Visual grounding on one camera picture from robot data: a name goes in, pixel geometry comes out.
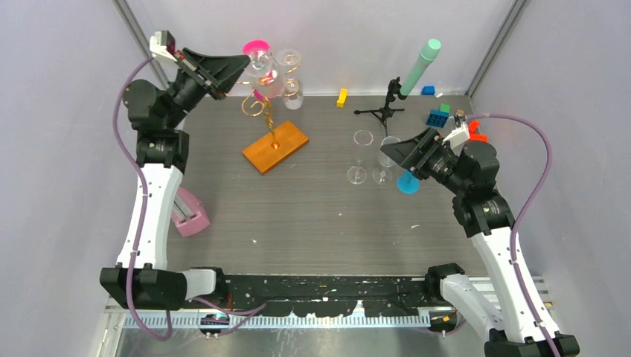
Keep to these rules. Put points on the clear round wine glass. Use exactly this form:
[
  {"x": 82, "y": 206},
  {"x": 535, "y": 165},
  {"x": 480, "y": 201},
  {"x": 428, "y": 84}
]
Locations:
[{"x": 382, "y": 174}]

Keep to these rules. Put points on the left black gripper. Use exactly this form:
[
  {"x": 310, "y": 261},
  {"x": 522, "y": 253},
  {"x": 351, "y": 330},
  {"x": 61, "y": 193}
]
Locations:
[{"x": 228, "y": 69}]

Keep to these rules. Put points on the pink wine glass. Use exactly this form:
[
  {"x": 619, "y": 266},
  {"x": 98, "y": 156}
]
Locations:
[{"x": 254, "y": 45}]

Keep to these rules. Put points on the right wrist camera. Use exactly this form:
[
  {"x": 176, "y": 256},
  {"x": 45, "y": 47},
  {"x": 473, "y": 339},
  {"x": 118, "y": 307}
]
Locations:
[{"x": 459, "y": 135}]

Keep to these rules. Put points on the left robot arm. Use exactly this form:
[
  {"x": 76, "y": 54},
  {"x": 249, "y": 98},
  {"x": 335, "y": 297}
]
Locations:
[{"x": 140, "y": 278}]

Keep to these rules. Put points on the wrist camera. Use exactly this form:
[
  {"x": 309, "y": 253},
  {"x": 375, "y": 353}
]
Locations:
[
  {"x": 163, "y": 47},
  {"x": 459, "y": 135}
]

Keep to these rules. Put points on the yellow block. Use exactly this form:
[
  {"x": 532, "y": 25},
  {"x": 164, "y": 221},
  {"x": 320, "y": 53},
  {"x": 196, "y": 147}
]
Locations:
[{"x": 341, "y": 100}]

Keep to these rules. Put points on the mint green microphone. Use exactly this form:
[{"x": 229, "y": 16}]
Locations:
[{"x": 428, "y": 54}]

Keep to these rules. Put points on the black tripod microphone stand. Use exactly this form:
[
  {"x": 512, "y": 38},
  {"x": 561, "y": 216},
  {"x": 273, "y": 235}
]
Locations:
[{"x": 385, "y": 112}]

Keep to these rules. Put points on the clear flute wine glass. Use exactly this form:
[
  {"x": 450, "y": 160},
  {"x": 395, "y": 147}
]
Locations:
[{"x": 362, "y": 140}]

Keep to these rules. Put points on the gold wire wine glass rack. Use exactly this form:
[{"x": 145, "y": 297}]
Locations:
[{"x": 281, "y": 141}]

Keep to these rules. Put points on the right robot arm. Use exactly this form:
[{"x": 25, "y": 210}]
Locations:
[{"x": 519, "y": 324}]

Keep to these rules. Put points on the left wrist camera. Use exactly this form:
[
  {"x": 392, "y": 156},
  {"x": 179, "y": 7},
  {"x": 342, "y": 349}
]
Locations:
[{"x": 163, "y": 47}]

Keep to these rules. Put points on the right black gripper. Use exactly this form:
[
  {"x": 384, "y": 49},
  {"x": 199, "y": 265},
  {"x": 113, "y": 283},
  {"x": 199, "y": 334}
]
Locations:
[{"x": 407, "y": 152}]

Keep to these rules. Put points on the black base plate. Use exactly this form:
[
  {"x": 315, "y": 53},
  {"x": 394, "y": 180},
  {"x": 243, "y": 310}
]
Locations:
[{"x": 328, "y": 296}]

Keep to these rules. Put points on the blue wine glass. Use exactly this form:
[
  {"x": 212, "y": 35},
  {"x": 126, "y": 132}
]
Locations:
[{"x": 407, "y": 183}]

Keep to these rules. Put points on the pink holder box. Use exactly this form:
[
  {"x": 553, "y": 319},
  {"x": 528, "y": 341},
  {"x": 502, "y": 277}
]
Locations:
[{"x": 188, "y": 213}]

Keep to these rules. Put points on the small blue block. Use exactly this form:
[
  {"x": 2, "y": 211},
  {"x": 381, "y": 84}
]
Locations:
[{"x": 428, "y": 91}]

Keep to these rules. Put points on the blue lego brick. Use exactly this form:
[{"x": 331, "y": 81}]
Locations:
[{"x": 437, "y": 118}]

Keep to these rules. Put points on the red L-shaped block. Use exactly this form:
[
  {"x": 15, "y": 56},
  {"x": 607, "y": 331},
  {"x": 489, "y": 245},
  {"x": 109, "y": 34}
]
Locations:
[{"x": 474, "y": 135}]

